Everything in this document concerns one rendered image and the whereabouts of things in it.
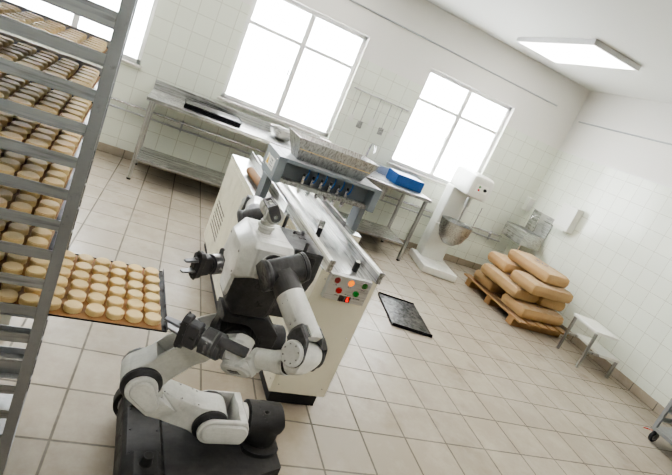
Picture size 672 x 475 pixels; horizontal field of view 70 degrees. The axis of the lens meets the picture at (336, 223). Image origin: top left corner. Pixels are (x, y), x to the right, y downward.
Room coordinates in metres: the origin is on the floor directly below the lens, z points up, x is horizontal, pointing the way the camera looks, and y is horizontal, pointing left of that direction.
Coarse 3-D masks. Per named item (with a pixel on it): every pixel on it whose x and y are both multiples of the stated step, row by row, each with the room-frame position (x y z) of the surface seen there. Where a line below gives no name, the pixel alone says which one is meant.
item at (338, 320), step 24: (336, 240) 2.80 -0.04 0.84; (336, 264) 2.39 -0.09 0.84; (360, 264) 2.40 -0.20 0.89; (312, 288) 2.26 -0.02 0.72; (336, 312) 2.33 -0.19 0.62; (360, 312) 2.39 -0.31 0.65; (336, 336) 2.35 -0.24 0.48; (336, 360) 2.38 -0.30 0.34; (264, 384) 2.38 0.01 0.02; (288, 384) 2.29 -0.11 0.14; (312, 384) 2.35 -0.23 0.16
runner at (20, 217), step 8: (0, 208) 1.10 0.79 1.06; (0, 216) 1.10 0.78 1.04; (8, 216) 1.11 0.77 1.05; (16, 216) 1.12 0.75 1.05; (24, 216) 1.13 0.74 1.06; (32, 216) 1.13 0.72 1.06; (40, 216) 1.14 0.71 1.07; (32, 224) 1.13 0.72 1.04; (40, 224) 1.14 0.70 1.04; (48, 224) 1.15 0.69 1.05; (56, 224) 1.16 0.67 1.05
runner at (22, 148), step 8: (0, 136) 1.08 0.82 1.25; (0, 144) 1.09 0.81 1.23; (8, 144) 1.09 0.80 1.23; (16, 144) 1.10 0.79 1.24; (24, 144) 1.11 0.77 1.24; (16, 152) 1.10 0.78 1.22; (24, 152) 1.11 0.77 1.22; (32, 152) 1.12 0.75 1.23; (40, 152) 1.12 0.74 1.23; (48, 152) 1.13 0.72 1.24; (56, 152) 1.14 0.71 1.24; (48, 160) 1.13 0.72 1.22; (56, 160) 1.14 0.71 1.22; (64, 160) 1.15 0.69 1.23; (72, 160) 1.16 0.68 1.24
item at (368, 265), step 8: (304, 192) 3.61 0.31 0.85; (312, 200) 3.43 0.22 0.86; (320, 200) 3.37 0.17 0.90; (320, 208) 3.26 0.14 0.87; (328, 216) 3.10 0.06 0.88; (328, 224) 3.06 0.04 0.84; (336, 224) 2.96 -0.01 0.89; (336, 232) 2.92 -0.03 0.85; (344, 232) 2.83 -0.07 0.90; (344, 240) 2.80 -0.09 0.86; (352, 240) 2.73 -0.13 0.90; (352, 248) 2.68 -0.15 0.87; (360, 248) 2.64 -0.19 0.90; (360, 256) 2.57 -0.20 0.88; (368, 256) 2.55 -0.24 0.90; (368, 264) 2.48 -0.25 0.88; (368, 272) 2.45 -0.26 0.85; (376, 272) 2.38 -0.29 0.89; (376, 280) 2.35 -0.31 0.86
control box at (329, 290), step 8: (336, 272) 2.28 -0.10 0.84; (328, 280) 2.25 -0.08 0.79; (344, 280) 2.28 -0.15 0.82; (352, 280) 2.29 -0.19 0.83; (360, 280) 2.32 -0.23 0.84; (368, 280) 2.36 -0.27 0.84; (328, 288) 2.25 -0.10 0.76; (336, 288) 2.26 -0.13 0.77; (344, 288) 2.28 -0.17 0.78; (352, 288) 2.30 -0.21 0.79; (360, 288) 2.32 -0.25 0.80; (368, 288) 2.34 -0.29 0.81; (328, 296) 2.26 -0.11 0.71; (336, 296) 2.27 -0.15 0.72; (344, 296) 2.29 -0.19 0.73; (352, 296) 2.31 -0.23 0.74; (360, 296) 2.33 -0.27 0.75; (360, 304) 2.34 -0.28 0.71
